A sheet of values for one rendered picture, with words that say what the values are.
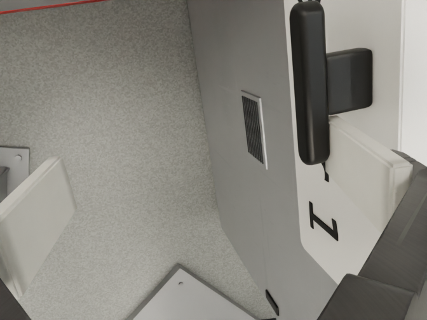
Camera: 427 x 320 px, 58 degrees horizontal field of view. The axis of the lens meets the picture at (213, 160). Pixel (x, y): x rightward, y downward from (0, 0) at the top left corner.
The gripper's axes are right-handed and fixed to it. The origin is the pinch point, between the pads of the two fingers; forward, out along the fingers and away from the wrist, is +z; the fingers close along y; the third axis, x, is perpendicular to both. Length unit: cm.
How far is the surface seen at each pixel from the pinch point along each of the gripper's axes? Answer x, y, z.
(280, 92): -3.6, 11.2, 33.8
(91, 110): -11, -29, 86
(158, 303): -75, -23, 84
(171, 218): -48, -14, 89
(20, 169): -23, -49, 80
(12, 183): -26, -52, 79
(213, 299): -79, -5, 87
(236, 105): -9, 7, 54
